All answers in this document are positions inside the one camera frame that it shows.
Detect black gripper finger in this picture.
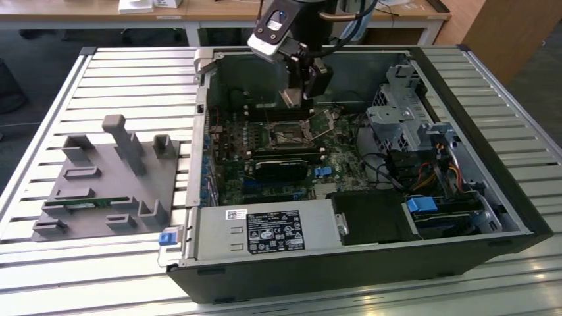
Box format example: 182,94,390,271
283,58,310,92
305,59,334,100

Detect silver topped CPU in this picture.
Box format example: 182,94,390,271
279,87,305,109

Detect RAM slot with white clips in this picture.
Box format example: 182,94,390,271
245,110,315,117
253,149,325,155
243,103,315,110
253,157,325,163

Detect CPU socket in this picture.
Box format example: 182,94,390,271
266,120,315,148

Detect black expansion slot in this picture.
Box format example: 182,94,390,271
243,193,311,204

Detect silver perforated disk bay cage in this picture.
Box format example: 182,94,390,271
366,64,444,154

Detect green motherboard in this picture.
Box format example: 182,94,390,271
202,104,390,207

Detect black graphics card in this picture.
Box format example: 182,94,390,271
253,158,311,184

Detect silver chipset heatsink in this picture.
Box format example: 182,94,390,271
314,183,341,199

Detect wooden cabinet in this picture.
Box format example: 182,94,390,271
434,0,562,86

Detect hard disk in blue carrier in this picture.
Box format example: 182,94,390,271
406,196,484,231

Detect silver power supply with label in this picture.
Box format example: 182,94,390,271
193,201,349,263

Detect grey plastic parts rack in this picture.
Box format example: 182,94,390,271
31,114,182,243

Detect wooden desk white legs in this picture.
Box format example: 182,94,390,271
0,0,453,47

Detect green RAM stick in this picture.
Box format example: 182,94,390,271
46,196,133,209

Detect black open PC case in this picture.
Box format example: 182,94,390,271
166,45,553,305

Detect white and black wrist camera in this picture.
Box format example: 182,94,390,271
246,8,294,63

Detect yellow power wires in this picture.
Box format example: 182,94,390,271
413,166,441,192

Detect red orange power wires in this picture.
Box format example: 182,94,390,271
438,163,465,187

